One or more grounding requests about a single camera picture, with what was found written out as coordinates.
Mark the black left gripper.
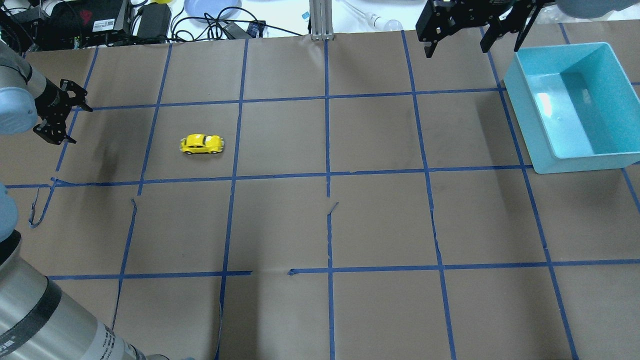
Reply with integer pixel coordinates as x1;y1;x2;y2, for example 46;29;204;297
33;79;94;145

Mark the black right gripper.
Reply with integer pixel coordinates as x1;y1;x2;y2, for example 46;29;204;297
416;0;543;59

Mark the yellow toy beetle car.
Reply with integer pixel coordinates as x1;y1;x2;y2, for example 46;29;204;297
179;133;226;155

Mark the black computer box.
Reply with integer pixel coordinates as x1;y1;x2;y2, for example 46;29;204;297
35;0;133;51

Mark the light bulb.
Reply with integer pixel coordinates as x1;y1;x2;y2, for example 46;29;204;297
365;13;403;32

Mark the black power adapter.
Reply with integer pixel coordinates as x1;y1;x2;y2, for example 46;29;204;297
135;2;171;44

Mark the light blue plastic bin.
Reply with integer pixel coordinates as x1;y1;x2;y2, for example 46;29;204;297
503;42;640;174

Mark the blue plate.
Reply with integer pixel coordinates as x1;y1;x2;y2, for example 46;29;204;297
183;0;242;23

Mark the aluminium frame post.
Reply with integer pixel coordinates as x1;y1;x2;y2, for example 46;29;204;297
308;0;335;41

